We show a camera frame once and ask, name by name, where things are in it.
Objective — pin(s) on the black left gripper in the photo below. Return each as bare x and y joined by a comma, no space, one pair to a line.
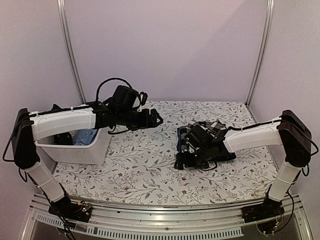
146,123

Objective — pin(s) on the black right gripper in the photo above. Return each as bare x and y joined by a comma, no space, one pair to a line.
188,162

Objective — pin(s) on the blue plaid shirt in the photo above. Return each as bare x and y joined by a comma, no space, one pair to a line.
203,157

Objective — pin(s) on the black white checkered shirt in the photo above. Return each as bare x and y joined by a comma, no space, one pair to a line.
205,137

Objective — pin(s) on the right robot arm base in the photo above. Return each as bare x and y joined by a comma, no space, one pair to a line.
269,212

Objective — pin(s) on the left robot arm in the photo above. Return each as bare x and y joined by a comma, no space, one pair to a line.
63,124

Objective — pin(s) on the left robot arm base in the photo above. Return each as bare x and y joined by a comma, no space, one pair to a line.
67,209

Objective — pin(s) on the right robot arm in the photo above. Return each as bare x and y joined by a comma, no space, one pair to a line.
286,131

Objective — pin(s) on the floral patterned table cloth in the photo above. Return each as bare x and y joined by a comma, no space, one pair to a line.
139,166

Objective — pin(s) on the white plastic bin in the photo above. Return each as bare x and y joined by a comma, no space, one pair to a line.
93,154

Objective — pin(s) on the light blue shirt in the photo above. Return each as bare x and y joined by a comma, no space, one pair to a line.
84,137

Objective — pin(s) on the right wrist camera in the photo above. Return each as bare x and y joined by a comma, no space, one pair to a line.
186,147

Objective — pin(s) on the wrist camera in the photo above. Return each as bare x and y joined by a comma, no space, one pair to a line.
186,147
143,98

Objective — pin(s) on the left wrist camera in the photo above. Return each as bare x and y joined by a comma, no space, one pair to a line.
143,98

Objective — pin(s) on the left aluminium corner post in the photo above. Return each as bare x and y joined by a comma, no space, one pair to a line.
61,7

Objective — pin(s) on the aluminium corner post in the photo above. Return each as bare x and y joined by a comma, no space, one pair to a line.
61,7
270,4

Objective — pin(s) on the right aluminium corner post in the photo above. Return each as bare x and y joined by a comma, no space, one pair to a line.
270,4

